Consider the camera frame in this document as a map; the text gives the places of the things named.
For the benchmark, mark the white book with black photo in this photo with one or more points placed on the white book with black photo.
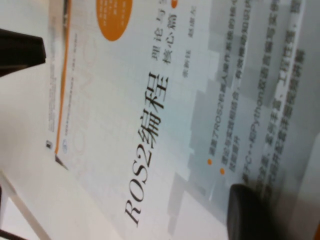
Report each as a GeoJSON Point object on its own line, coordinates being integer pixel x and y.
{"type": "Point", "coordinates": [53, 100]}

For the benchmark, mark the white orange ROS2 book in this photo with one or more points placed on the white orange ROS2 book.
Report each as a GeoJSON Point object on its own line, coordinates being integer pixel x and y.
{"type": "Point", "coordinates": [150, 112]}

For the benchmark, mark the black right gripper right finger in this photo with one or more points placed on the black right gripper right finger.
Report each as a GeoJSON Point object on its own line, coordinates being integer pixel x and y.
{"type": "Point", "coordinates": [270, 220]}

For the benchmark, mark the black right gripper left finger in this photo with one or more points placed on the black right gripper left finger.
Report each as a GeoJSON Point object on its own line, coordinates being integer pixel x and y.
{"type": "Point", "coordinates": [20, 50]}

